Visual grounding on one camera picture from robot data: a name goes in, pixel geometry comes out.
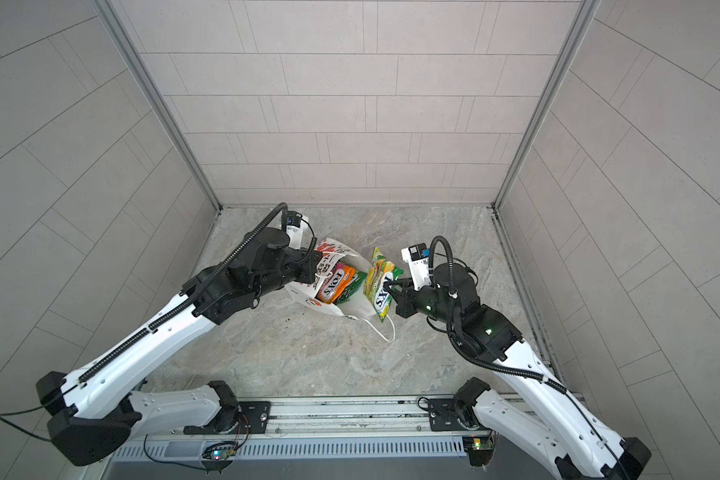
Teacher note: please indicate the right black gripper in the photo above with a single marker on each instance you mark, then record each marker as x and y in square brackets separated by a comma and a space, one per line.
[405, 302]

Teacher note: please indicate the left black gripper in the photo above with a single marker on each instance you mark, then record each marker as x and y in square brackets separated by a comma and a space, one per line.
[310, 266]

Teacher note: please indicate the green Fox's candy pack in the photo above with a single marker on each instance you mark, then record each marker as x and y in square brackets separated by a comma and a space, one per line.
[381, 271]

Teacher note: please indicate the orange Fox's candy pack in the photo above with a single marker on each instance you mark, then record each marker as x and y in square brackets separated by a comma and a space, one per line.
[338, 279]

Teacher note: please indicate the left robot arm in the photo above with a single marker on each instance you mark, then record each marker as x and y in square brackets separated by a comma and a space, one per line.
[204, 302]

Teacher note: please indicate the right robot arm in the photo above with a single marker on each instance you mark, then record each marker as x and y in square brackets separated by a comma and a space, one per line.
[485, 337]

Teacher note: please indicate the right circuit board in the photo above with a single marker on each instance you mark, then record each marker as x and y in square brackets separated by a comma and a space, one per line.
[479, 450]

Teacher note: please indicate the circuit board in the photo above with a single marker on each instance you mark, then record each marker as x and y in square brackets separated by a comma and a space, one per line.
[217, 457]
[479, 450]

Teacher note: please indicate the left circuit board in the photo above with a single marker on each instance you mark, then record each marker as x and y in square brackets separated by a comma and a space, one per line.
[217, 457]

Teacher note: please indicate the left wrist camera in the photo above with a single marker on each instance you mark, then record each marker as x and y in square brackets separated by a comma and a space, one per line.
[293, 225]

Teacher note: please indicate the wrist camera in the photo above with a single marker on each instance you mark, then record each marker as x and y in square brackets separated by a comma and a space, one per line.
[417, 258]
[293, 225]

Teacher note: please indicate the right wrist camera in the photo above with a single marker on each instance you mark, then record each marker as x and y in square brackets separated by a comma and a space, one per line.
[417, 258]

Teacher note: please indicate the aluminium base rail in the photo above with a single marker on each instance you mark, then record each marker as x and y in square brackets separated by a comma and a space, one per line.
[348, 415]

